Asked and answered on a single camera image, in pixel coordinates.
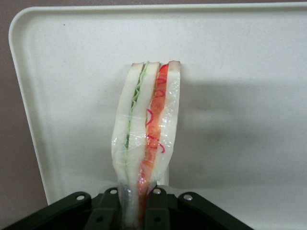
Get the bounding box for cream plastic tray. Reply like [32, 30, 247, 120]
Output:
[8, 4, 307, 230]

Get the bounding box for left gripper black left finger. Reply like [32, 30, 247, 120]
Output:
[84, 187, 127, 230]

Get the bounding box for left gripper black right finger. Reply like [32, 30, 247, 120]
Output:
[143, 187, 172, 230]

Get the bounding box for triangle sandwich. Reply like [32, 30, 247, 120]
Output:
[110, 59, 181, 230]

